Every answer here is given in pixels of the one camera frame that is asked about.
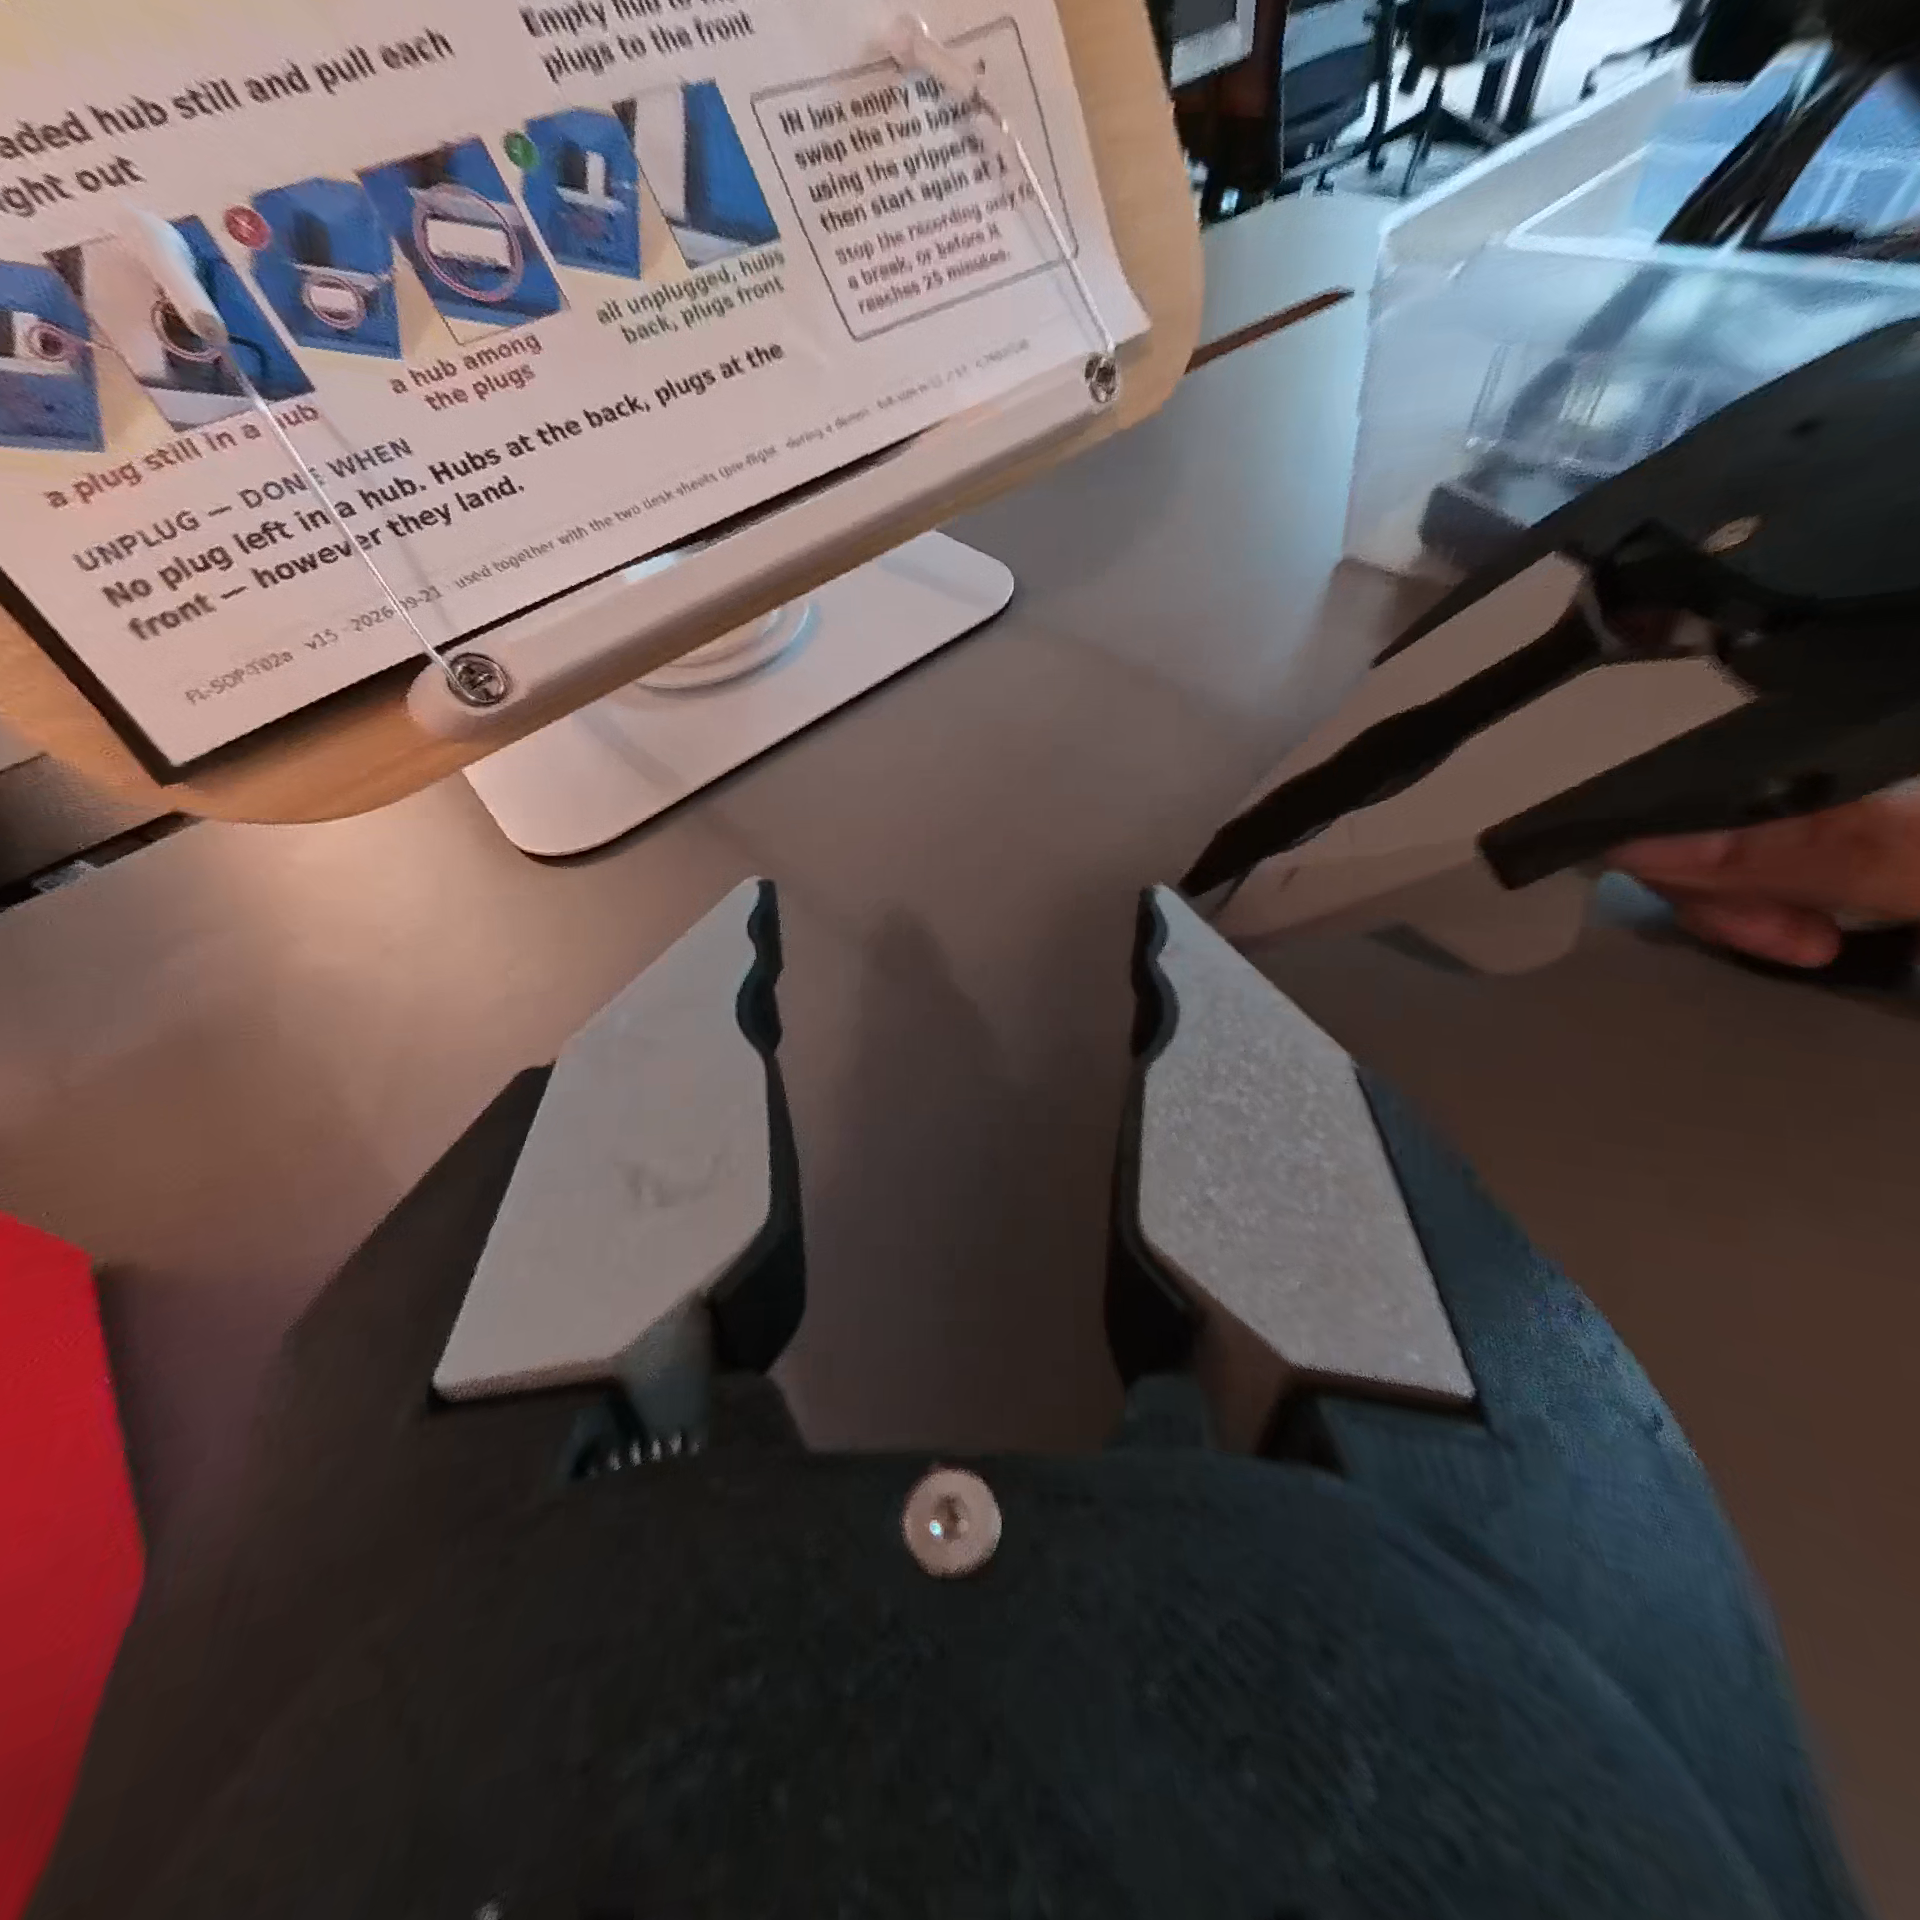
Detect clear plastic bin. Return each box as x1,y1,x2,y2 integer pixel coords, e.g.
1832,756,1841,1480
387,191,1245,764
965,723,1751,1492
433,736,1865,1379
1342,60,1920,587

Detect red plastic bin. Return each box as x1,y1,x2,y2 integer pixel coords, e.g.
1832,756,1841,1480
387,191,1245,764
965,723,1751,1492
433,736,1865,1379
0,1211,144,1906

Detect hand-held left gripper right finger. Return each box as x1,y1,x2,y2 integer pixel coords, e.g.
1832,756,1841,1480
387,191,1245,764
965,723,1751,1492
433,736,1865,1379
1104,882,1479,1450

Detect black cable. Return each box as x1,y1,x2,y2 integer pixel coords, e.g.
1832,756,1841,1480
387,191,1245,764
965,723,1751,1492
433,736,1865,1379
1662,0,1920,255

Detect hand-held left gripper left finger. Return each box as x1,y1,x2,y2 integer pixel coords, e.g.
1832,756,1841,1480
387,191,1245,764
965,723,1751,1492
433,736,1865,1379
429,879,808,1404

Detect printed instruction sheet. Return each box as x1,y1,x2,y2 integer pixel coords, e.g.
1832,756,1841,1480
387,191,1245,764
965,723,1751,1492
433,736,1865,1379
0,0,1155,769

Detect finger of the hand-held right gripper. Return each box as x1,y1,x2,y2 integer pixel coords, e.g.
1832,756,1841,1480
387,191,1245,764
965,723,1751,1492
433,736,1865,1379
1178,556,1617,905
1217,653,1762,980

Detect person's right hand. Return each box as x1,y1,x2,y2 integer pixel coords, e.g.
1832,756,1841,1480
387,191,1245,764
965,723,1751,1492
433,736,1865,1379
1627,791,1920,972

